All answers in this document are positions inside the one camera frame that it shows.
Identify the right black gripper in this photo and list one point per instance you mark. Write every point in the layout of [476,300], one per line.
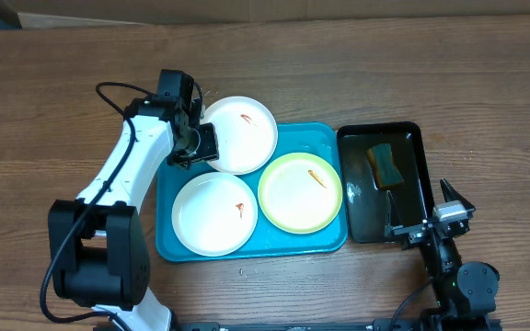
[417,234]

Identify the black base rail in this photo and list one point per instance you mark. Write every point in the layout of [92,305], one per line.
[376,325]

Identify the yellow green plate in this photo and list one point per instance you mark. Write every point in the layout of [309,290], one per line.
[300,193]

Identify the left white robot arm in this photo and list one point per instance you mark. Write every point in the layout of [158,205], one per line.
[100,265]

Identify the black water tray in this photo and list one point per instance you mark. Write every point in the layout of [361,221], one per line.
[365,203]

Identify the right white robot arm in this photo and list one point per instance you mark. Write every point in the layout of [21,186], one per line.
[465,291]

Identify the white plate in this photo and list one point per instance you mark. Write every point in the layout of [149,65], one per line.
[246,134]
[214,214]

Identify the white plate top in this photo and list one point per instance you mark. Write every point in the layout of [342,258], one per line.
[246,134]

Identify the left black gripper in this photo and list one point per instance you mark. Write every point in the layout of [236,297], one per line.
[210,153]

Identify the white plate bottom left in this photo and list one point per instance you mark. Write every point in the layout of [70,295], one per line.
[214,214]

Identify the teal plastic tray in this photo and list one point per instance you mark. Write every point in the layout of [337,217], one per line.
[267,240]

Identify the green yellow sponge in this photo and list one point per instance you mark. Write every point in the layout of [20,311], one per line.
[385,172]

